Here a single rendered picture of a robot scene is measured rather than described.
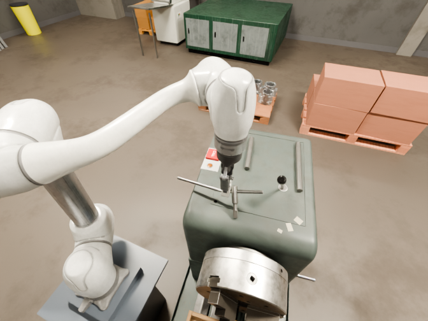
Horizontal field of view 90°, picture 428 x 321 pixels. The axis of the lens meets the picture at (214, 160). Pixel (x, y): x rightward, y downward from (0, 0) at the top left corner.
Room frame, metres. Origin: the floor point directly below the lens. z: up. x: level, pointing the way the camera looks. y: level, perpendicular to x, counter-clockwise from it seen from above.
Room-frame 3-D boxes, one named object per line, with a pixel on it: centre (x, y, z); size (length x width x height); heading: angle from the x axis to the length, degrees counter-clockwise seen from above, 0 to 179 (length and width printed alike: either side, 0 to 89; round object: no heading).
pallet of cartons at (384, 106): (2.55, -1.97, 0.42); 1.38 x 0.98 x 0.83; 66
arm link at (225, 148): (0.44, -0.04, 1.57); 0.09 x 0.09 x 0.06
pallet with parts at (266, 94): (3.06, -0.39, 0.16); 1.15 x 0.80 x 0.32; 73
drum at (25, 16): (6.45, 4.92, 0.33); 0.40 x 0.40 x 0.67
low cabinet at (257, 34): (5.68, -0.58, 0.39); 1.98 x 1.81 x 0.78; 68
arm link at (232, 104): (0.45, -0.04, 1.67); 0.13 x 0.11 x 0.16; 14
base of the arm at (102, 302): (0.24, 0.54, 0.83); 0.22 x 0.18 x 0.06; 158
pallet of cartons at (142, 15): (6.91, 1.57, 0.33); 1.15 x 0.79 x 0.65; 158
